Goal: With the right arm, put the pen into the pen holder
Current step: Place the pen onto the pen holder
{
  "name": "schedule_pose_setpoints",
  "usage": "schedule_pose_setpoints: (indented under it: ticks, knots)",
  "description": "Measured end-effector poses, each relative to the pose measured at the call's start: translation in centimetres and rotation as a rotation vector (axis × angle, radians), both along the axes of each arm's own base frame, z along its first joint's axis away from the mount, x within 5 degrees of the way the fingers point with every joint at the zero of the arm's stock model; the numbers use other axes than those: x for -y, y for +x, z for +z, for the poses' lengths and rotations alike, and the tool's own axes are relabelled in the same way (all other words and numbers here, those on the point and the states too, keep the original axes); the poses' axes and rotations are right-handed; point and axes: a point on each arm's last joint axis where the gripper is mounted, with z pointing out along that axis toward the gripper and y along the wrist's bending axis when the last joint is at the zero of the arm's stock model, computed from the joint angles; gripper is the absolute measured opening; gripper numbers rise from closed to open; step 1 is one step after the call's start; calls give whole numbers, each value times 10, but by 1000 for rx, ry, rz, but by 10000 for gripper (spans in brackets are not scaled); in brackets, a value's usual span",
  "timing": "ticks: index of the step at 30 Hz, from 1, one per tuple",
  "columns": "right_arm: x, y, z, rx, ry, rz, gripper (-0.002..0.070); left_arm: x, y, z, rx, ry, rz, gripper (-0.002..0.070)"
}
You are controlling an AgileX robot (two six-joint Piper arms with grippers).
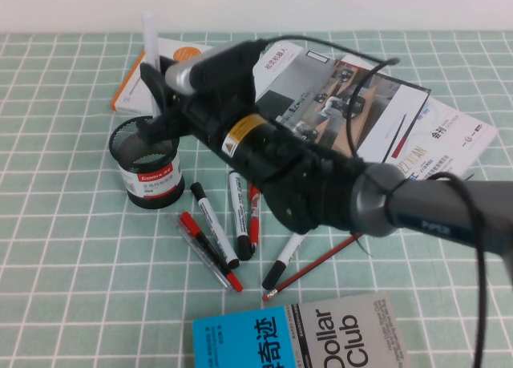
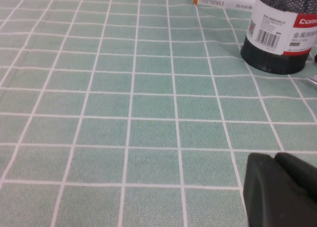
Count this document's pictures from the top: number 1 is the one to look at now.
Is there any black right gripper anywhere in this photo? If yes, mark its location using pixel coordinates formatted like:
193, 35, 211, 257
139, 55, 241, 152

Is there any white barrel marker pen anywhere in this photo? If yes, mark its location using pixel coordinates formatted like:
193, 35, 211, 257
141, 10, 163, 119

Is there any black mesh pen holder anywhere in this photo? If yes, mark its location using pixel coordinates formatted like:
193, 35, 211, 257
110, 116, 186, 211

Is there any red marker pen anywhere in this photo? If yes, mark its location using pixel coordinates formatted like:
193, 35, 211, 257
247, 182, 261, 257

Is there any clear plastic pen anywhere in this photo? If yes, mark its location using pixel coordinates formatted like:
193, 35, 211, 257
172, 214, 234, 292

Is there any red and black pen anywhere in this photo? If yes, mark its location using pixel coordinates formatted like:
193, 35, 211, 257
179, 211, 244, 293

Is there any white orange box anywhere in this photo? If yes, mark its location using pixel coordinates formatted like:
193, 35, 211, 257
110, 34, 216, 115

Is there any black capped white marker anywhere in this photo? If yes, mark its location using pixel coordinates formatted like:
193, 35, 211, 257
228, 170, 254, 261
261, 232, 308, 292
189, 181, 240, 269

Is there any green white grid tablecloth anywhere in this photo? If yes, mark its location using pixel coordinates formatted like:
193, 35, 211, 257
0, 30, 513, 368

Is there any red pencil with eraser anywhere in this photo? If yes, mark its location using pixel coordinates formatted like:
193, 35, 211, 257
261, 233, 364, 303

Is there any magazine with office photo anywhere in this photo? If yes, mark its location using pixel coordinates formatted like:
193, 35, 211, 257
256, 49, 433, 164

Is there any blue and grey book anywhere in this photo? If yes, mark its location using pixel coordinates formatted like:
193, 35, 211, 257
192, 290, 410, 368

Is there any white conference booklet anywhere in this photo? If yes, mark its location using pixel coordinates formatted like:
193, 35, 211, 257
340, 55, 499, 181

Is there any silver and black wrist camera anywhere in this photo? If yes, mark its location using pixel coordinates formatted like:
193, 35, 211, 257
164, 41, 257, 104

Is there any black camera cable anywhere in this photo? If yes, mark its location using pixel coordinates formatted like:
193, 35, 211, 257
256, 33, 506, 368

